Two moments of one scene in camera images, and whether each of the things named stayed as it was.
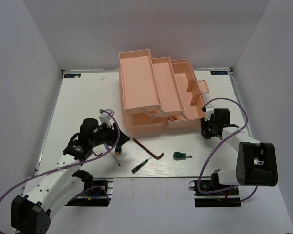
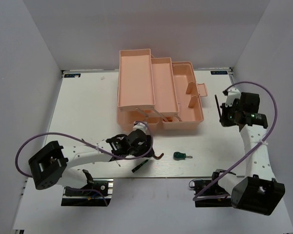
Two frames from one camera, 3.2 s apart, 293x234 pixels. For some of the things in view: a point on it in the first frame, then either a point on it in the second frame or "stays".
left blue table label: (72, 75) stays
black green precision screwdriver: (141, 164) stays
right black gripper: (204, 131) to (225, 122)
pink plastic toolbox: (156, 92) stays
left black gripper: (113, 133) to (146, 148)
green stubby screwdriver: (179, 156) stays
